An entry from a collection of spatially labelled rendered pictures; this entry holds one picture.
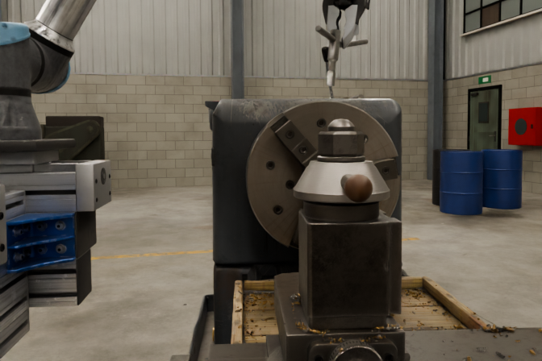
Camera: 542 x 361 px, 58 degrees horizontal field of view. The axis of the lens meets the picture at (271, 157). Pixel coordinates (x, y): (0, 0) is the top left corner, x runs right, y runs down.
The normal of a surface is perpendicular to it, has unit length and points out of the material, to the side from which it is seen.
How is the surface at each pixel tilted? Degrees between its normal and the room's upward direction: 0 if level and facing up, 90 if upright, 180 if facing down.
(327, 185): 60
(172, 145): 90
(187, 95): 90
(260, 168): 90
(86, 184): 90
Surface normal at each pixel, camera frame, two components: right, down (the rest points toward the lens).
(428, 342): 0.00, -1.00
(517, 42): -0.97, 0.02
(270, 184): 0.05, 0.05
